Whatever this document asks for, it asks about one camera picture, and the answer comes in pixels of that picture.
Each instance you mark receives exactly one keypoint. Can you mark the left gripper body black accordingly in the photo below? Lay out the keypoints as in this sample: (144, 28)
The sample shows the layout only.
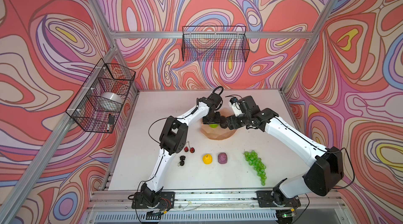
(214, 119)

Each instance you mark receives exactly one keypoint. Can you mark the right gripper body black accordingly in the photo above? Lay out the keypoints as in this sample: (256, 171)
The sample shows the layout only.
(237, 121)

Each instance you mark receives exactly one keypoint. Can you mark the purple fake fruit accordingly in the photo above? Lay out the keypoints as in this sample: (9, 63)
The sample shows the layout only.
(222, 158)

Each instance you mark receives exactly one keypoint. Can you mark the green fake grape bunch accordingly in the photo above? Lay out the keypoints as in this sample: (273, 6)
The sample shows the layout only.
(256, 163)

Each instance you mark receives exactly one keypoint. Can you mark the yellow fake pear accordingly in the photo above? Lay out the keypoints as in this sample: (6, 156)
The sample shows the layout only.
(207, 159)

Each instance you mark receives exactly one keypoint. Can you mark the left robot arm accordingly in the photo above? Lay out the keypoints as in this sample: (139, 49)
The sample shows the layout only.
(173, 139)

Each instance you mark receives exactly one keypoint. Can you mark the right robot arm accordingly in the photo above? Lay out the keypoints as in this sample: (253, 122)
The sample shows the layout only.
(325, 164)

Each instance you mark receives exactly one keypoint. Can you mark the pink scalloped fruit bowl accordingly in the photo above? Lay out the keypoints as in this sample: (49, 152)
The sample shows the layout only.
(217, 134)

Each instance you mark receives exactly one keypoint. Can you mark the red fake cherry pair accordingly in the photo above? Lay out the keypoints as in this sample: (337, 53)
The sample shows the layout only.
(188, 148)

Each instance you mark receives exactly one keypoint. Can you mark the white roll in basket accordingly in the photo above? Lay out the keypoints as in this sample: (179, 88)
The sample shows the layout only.
(110, 102)

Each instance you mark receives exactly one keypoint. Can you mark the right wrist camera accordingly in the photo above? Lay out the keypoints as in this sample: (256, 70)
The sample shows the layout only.
(234, 104)

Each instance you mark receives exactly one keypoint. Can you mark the back black wire basket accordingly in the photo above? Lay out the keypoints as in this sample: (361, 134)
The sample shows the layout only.
(215, 43)

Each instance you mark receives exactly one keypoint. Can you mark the black wire basket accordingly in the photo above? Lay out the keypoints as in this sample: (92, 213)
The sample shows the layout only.
(85, 110)
(215, 43)

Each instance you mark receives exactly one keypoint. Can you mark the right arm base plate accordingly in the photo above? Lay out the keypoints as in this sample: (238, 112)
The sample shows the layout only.
(273, 199)

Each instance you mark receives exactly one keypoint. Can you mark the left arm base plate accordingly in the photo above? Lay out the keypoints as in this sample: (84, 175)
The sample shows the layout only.
(161, 201)

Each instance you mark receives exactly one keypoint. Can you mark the left black wire basket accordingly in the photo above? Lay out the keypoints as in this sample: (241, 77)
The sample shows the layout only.
(85, 110)

